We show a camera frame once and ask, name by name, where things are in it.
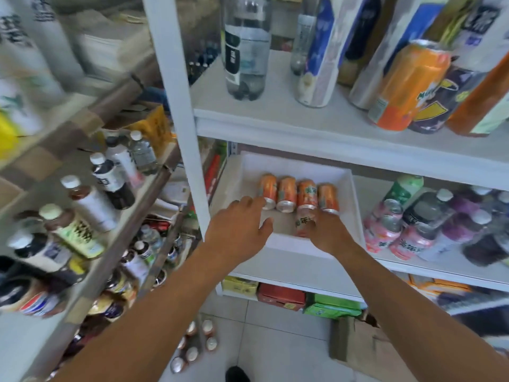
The person's right forearm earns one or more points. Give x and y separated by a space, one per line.
417 314

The shrink-wrapped bottle pack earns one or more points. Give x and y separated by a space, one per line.
191 354

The rows of small bottles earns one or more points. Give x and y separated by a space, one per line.
135 266

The yellow goods box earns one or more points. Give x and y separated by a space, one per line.
155 127

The orange white drink carton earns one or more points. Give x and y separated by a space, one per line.
477 111

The green packet boxes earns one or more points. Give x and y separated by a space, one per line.
334 306

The stack of folded paper bags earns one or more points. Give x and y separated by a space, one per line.
115 47

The small clear grey bottle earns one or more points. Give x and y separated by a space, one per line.
302 43

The group of dark capped bottles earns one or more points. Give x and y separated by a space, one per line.
469 226

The pink drink can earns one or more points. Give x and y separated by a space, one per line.
383 212
409 246
379 236

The yellow flat box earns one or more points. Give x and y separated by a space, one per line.
240 286

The group of capped tea bottles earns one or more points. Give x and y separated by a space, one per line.
91 202

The tall orange drink can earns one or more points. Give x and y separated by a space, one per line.
405 91

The white plastic tray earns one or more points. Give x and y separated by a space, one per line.
350 210

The dark purple printed bottle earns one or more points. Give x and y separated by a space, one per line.
449 103

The person's right hand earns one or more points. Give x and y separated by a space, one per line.
332 234

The plain brown cardboard box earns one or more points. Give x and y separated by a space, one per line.
366 346

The person's right shoe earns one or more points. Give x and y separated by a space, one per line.
237 375

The orange flat box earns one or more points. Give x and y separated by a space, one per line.
437 286

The clear dark-label bottle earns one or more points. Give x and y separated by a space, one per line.
246 55

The red slim packet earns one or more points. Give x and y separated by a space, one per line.
212 173

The green drink bottle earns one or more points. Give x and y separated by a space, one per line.
403 190

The person's left forearm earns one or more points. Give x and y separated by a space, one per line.
139 330

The person's left hand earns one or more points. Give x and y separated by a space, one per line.
238 234

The tall dark bottle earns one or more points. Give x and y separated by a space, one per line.
358 39

